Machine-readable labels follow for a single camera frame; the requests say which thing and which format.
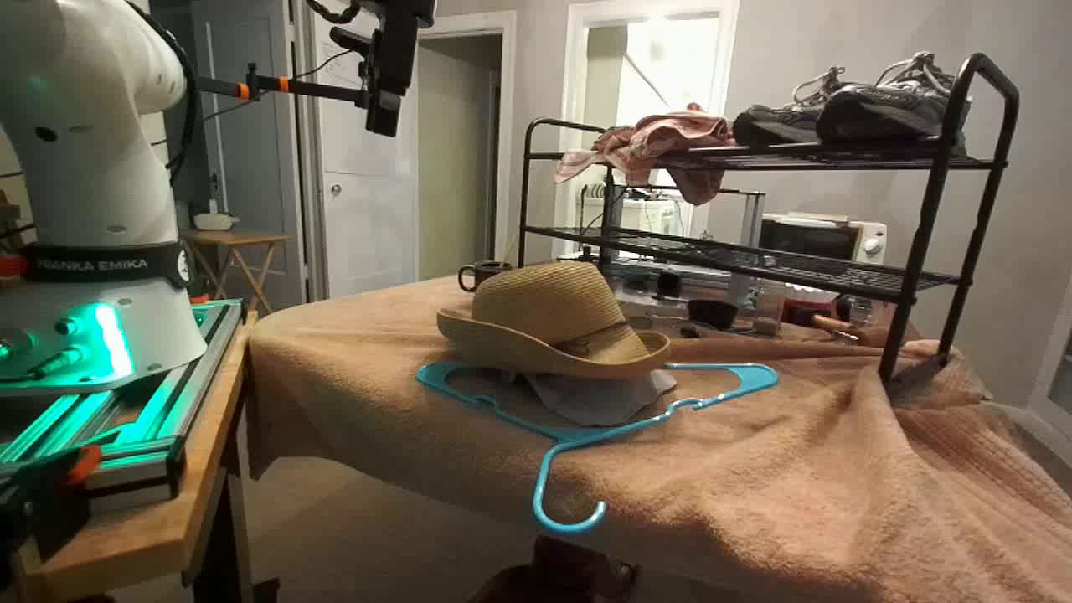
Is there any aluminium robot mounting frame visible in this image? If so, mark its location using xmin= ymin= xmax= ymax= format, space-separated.
xmin=0 ymin=298 xmax=247 ymax=495

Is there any tan straw hat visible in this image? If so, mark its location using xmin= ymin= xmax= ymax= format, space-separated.
xmin=431 ymin=257 xmax=677 ymax=383

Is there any black cup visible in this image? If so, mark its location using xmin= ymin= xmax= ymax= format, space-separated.
xmin=456 ymin=257 xmax=515 ymax=295

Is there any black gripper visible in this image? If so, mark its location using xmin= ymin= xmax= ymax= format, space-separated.
xmin=361 ymin=0 xmax=438 ymax=142

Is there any short black bar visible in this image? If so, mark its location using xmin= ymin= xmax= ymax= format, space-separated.
xmin=329 ymin=24 xmax=378 ymax=61

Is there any blue plastic clothes hanger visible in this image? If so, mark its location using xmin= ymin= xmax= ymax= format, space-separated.
xmin=417 ymin=359 xmax=784 ymax=537

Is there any pink cloth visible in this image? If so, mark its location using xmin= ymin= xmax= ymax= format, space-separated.
xmin=553 ymin=105 xmax=739 ymax=208

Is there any orange clamp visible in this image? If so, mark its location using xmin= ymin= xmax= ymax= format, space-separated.
xmin=62 ymin=441 xmax=109 ymax=491

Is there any clear storage container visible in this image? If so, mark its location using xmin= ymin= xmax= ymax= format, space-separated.
xmin=579 ymin=182 xmax=772 ymax=245

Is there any black shoe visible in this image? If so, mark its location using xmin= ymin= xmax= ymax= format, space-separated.
xmin=813 ymin=83 xmax=972 ymax=149

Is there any black folded garment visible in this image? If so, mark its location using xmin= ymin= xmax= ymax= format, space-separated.
xmin=731 ymin=100 xmax=830 ymax=151

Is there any grey sneaker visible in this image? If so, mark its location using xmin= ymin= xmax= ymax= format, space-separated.
xmin=786 ymin=63 xmax=851 ymax=110
xmin=876 ymin=46 xmax=959 ymax=97

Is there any black rod with orange clamps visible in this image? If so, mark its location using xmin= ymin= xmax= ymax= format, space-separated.
xmin=196 ymin=63 xmax=378 ymax=110

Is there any red handled tool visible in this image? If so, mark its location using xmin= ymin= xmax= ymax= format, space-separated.
xmin=782 ymin=295 xmax=870 ymax=345

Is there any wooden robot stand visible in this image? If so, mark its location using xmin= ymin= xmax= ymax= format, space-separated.
xmin=19 ymin=322 xmax=254 ymax=603

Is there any small black pot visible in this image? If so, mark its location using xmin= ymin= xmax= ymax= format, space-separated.
xmin=683 ymin=295 xmax=739 ymax=332

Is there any white door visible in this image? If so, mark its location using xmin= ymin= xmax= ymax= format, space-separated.
xmin=307 ymin=0 xmax=427 ymax=303

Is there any black metal shoe rack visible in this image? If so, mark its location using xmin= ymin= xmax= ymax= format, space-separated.
xmin=515 ymin=52 xmax=1023 ymax=390

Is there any dark object under table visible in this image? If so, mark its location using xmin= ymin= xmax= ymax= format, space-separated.
xmin=467 ymin=534 xmax=643 ymax=603

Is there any white bowl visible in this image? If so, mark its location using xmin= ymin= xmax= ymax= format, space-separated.
xmin=192 ymin=198 xmax=241 ymax=234

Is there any wooden folding table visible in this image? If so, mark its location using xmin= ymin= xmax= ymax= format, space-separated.
xmin=181 ymin=227 xmax=294 ymax=320

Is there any white toaster oven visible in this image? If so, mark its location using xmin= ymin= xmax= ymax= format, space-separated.
xmin=757 ymin=212 xmax=892 ymax=268

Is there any brown tablecloth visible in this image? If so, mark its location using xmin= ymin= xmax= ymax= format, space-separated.
xmin=241 ymin=272 xmax=1072 ymax=603

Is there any grey cloth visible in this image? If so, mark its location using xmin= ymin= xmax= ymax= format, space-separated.
xmin=449 ymin=365 xmax=683 ymax=429

